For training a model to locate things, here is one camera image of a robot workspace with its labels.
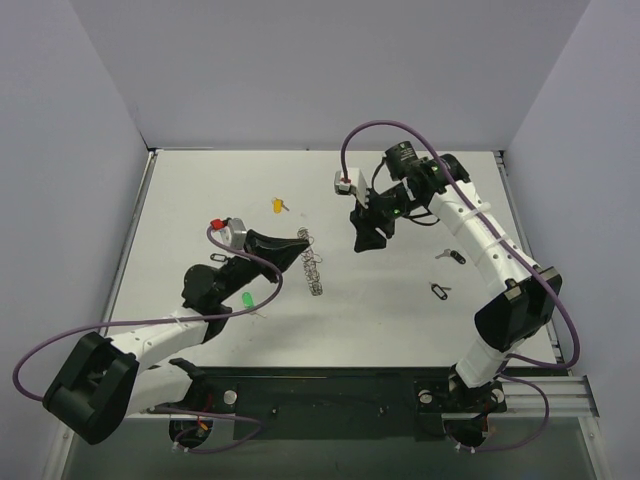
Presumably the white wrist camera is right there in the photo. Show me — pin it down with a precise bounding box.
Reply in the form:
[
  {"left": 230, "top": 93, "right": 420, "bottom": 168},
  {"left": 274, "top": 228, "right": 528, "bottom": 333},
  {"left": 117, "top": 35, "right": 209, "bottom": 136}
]
[
  {"left": 334, "top": 167, "right": 371, "bottom": 209},
  {"left": 210, "top": 217, "right": 248, "bottom": 250}
]

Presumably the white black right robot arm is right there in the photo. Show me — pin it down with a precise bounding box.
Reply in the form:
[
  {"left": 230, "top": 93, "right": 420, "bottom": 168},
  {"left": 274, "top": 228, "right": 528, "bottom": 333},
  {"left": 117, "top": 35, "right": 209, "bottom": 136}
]
[{"left": 334, "top": 141, "right": 562, "bottom": 409}]

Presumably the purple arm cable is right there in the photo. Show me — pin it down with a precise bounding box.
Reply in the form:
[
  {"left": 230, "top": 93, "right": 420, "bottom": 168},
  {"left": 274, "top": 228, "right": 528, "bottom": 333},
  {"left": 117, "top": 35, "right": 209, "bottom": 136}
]
[
  {"left": 340, "top": 119, "right": 581, "bottom": 454},
  {"left": 12, "top": 227, "right": 284, "bottom": 454}
]

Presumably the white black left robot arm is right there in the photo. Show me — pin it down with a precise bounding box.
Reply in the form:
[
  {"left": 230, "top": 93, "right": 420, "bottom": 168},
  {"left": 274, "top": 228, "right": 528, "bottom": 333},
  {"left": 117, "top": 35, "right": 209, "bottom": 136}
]
[{"left": 41, "top": 219, "right": 310, "bottom": 445}]

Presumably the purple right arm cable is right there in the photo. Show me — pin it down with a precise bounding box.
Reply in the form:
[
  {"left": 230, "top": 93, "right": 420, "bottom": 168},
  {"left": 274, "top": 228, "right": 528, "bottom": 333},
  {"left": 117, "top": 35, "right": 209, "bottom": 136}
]
[{"left": 340, "top": 119, "right": 581, "bottom": 454}]

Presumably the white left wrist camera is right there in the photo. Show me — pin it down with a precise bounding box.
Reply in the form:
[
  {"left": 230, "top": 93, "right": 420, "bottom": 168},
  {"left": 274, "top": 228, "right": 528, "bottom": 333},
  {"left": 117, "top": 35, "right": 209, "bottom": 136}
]
[{"left": 210, "top": 217, "right": 248, "bottom": 250}]

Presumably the key with yellow tag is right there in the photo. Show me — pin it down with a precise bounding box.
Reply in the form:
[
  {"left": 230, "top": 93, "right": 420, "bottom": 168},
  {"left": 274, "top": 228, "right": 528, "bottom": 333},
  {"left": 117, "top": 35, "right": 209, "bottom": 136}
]
[{"left": 271, "top": 197, "right": 289, "bottom": 214}]

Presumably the silver key with black tag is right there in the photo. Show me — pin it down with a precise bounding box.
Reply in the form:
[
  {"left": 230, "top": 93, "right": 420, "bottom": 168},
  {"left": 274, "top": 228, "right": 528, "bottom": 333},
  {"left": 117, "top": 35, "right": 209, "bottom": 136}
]
[{"left": 435, "top": 249, "right": 466, "bottom": 265}]

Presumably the metal key ring disc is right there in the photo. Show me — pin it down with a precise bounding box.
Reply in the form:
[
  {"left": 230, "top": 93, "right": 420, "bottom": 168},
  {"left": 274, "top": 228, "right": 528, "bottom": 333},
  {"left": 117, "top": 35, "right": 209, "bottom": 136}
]
[{"left": 297, "top": 227, "right": 324, "bottom": 297}]

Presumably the aluminium front frame rail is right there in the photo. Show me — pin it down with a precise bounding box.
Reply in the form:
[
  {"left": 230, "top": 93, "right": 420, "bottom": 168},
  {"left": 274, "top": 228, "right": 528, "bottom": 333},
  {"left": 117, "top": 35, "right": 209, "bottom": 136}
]
[{"left": 59, "top": 377, "right": 601, "bottom": 421}]

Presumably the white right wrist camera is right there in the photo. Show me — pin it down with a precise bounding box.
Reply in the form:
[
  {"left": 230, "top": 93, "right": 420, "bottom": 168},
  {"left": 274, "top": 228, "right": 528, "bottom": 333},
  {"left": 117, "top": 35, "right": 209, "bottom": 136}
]
[{"left": 334, "top": 167, "right": 371, "bottom": 209}]

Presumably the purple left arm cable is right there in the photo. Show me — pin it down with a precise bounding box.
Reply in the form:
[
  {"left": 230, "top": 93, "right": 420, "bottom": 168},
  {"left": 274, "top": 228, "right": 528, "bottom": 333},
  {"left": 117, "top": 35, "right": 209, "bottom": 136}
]
[{"left": 12, "top": 227, "right": 284, "bottom": 454}]

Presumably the key with green tag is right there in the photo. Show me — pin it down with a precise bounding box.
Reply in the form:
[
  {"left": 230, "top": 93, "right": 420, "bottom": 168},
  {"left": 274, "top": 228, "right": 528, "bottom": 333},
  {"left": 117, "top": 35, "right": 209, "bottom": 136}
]
[{"left": 241, "top": 291, "right": 264, "bottom": 318}]

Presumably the black tag with white label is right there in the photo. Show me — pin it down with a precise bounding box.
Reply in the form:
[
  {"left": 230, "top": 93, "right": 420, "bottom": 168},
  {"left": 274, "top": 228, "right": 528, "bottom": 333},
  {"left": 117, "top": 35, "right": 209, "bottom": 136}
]
[{"left": 429, "top": 282, "right": 451, "bottom": 301}]

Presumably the black tag with key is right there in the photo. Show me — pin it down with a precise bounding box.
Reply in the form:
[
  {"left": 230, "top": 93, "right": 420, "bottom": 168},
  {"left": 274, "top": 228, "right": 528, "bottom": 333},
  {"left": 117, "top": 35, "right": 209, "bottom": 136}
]
[{"left": 209, "top": 253, "right": 229, "bottom": 263}]

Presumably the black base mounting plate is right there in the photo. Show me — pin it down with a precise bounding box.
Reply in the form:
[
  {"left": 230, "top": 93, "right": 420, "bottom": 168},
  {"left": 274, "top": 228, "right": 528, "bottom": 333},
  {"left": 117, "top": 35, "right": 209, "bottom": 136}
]
[{"left": 158, "top": 368, "right": 506, "bottom": 448}]

